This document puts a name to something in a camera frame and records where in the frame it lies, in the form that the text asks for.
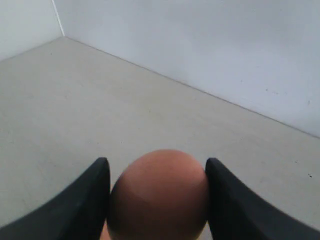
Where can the brown egg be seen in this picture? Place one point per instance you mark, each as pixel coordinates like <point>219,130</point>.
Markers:
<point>163,195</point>

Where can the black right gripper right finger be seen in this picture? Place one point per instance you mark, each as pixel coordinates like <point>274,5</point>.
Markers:
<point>238,213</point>

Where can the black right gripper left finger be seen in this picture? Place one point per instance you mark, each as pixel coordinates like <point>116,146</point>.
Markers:
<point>77,213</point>

